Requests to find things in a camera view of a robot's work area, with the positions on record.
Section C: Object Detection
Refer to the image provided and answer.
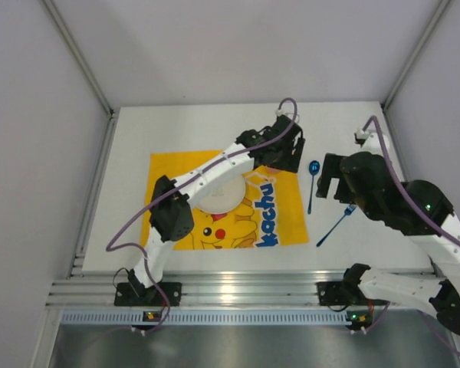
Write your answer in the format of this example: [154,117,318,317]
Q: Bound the blue metallic spoon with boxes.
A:
[307,160,320,215]

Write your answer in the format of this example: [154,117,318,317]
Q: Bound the blue metallic fork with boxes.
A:
[316,205,357,248]

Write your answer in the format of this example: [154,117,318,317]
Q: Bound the yellow Pikachu cloth placemat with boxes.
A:
[145,150,309,251]

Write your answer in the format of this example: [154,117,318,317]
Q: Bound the cream round plate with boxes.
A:
[196,176,246,215]

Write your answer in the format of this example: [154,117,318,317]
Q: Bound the orange plastic cup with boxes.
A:
[265,166,280,175]

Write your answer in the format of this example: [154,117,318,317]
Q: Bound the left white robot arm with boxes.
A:
[128,113,304,299]

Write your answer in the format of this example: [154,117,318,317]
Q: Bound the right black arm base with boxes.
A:
[317,281,386,311]

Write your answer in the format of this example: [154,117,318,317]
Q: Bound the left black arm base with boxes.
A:
[113,282,182,307]

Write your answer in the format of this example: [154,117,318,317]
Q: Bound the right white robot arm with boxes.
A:
[316,132,460,336]

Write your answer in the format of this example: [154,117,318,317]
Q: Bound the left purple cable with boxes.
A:
[105,97,302,333]

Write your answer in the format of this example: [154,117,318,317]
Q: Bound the aluminium mounting rail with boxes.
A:
[46,271,343,308]

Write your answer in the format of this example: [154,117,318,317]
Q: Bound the white slotted cable duct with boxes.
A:
[61,309,352,326]

